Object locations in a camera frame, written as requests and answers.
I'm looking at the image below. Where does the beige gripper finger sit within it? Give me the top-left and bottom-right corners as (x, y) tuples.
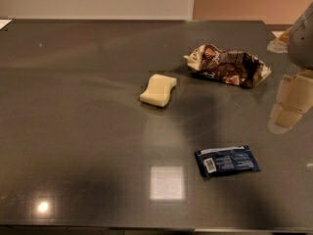
(267, 27), (291, 54)
(268, 70), (313, 134)

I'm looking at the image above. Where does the pale yellow sponge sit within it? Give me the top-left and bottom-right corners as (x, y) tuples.
(140, 74), (177, 108)

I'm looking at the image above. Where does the blue rxbar blueberry wrapper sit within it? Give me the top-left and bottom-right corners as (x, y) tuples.
(195, 145), (260, 177)

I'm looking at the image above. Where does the crumpled brown snack bag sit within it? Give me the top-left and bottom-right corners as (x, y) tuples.
(185, 44), (271, 89)

